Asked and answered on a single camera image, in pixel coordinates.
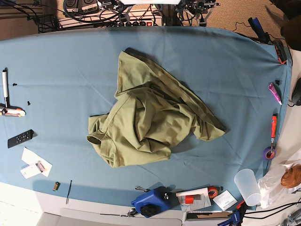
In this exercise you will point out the white card with clip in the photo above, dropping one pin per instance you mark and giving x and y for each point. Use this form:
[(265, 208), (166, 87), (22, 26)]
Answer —
[(33, 170)]

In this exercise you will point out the blue table cloth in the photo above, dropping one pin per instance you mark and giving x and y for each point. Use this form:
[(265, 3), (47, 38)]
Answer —
[(69, 76)]

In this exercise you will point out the black tweezers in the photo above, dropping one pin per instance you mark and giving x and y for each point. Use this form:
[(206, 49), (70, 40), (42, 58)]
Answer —
[(69, 190)]

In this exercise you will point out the white plastic bag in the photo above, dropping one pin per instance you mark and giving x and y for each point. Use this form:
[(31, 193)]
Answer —
[(270, 185)]

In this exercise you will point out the orange white utility knife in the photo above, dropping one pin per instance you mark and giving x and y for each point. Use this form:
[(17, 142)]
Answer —
[(6, 110)]

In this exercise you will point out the black orange clamp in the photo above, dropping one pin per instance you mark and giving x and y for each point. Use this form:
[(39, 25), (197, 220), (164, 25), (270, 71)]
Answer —
[(264, 37)]

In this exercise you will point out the orange handled screwdriver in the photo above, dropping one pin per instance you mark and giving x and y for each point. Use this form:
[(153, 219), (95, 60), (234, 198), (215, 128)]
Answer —
[(273, 129)]

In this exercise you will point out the white paper sheet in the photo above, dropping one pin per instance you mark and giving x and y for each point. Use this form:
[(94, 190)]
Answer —
[(29, 157)]

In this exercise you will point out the power strip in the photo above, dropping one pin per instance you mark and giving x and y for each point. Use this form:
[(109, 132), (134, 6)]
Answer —
[(139, 23)]

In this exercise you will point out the black computer mouse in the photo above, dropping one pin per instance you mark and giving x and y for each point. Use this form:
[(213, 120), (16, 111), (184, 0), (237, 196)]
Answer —
[(296, 94)]

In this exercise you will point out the white paper roll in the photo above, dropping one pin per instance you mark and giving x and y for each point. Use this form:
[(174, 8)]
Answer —
[(200, 191)]

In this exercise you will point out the white booklet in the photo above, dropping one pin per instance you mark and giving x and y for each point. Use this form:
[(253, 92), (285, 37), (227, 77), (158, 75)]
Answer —
[(225, 200)]

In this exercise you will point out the blue clamp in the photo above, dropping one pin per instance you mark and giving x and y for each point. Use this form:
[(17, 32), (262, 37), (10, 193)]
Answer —
[(236, 218)]

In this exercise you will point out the orange block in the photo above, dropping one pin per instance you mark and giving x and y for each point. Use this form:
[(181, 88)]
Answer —
[(189, 199)]

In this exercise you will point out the purple tube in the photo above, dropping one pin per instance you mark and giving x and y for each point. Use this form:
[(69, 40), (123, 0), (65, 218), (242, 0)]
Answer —
[(274, 92)]

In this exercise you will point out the printed paper sheet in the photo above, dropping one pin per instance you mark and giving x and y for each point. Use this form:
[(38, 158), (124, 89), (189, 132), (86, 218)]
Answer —
[(200, 202)]

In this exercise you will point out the olive green t-shirt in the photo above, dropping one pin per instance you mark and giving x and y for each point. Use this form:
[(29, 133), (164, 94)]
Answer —
[(153, 113)]

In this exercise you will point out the orange tape roll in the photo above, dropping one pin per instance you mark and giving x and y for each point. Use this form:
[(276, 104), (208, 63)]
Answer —
[(212, 191)]

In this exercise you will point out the white marker pen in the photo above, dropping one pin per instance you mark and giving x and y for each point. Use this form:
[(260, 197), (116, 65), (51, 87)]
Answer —
[(5, 83)]

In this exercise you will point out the blue plastic device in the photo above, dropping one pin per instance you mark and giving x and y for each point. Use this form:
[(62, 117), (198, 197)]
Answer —
[(151, 202)]

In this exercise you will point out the brown bread roll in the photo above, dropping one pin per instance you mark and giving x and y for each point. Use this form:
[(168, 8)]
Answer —
[(292, 177)]

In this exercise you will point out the translucent plastic cup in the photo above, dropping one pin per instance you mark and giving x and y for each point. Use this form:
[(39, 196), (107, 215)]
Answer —
[(246, 183)]

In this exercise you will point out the black remote control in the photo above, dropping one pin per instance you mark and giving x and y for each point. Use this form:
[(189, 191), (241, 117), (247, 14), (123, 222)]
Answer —
[(21, 138)]

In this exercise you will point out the purple tape roll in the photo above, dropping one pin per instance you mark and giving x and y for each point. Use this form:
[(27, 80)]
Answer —
[(269, 153)]

